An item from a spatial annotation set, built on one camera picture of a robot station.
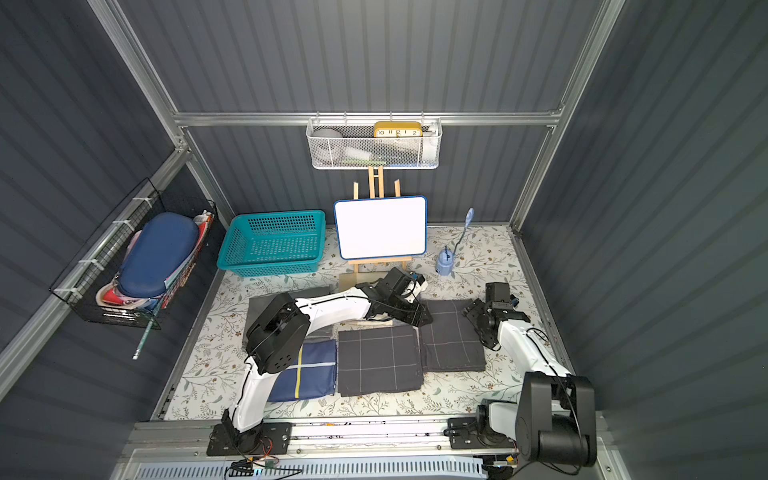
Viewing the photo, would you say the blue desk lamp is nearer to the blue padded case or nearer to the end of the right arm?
the end of the right arm

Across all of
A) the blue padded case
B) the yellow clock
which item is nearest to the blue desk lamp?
the yellow clock

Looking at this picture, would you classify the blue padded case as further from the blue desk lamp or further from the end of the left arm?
the blue desk lamp

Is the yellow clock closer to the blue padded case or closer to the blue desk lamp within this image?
the blue desk lamp

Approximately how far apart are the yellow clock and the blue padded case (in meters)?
0.57

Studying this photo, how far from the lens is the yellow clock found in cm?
88

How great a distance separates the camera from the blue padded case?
2.10ft
